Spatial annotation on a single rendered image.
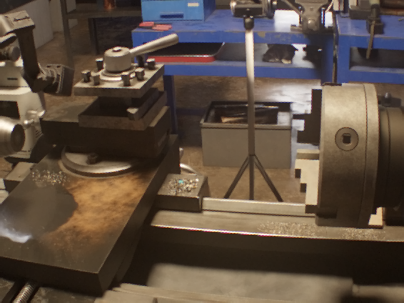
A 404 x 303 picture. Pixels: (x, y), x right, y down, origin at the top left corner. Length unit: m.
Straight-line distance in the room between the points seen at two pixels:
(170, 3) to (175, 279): 1.96
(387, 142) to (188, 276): 0.59
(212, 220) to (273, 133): 1.82
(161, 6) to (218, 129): 0.78
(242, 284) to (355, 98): 0.53
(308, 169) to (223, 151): 2.19
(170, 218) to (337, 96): 0.54
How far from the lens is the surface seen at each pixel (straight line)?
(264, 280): 1.17
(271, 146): 2.98
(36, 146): 2.31
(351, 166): 0.77
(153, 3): 2.91
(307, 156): 0.92
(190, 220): 1.17
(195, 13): 2.85
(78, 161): 1.23
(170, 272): 1.20
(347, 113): 0.79
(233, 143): 2.99
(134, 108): 1.12
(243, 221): 1.16
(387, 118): 0.85
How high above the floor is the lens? 1.51
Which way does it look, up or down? 26 degrees down
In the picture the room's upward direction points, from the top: 3 degrees counter-clockwise
